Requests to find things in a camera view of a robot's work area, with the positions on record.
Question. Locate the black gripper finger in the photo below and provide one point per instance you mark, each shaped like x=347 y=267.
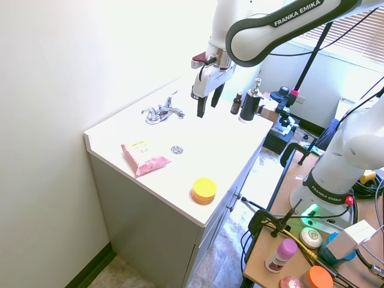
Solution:
x=216 y=97
x=200 y=106

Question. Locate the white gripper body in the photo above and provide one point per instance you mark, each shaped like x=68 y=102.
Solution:
x=210 y=78

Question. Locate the white Franka Panda arm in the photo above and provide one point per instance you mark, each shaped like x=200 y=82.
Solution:
x=339 y=144

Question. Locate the small amber dropper bottle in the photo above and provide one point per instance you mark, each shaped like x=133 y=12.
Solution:
x=236 y=103

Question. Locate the black soap pump dispenser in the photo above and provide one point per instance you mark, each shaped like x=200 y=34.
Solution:
x=250 y=105

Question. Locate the chrome sink faucet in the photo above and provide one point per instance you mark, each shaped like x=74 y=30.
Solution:
x=162 y=111

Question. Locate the chrome sink drain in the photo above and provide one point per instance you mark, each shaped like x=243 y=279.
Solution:
x=177 y=149

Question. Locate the brown cardboard box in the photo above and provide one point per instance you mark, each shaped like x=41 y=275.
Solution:
x=267 y=113

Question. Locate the black equipment case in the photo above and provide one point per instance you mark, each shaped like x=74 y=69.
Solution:
x=280 y=132

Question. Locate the pink wipes packet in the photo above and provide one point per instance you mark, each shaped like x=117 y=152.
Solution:
x=143 y=159

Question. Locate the yellow lidded orange jar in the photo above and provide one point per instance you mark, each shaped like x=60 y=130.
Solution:
x=204 y=191

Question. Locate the black c-clamp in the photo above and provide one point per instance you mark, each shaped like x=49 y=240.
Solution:
x=295 y=151
x=255 y=222

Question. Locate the grey vanity cabinet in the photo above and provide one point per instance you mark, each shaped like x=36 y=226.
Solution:
x=168 y=222

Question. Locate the window blinds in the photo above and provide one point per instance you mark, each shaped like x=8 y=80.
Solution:
x=348 y=27

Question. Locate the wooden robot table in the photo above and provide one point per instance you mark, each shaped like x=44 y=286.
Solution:
x=300 y=228

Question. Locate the pink capped deodorant stick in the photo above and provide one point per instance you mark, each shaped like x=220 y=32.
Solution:
x=280 y=255

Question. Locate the round white soap tin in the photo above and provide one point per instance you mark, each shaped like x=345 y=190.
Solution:
x=311 y=237

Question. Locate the blue container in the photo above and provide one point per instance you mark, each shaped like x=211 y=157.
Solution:
x=330 y=255

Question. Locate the white cardboard box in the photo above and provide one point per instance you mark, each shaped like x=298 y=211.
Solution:
x=351 y=238

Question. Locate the pink round soap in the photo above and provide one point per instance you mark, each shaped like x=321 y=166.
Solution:
x=291 y=282

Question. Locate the black camera stand pole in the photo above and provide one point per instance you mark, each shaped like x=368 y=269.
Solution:
x=312 y=57

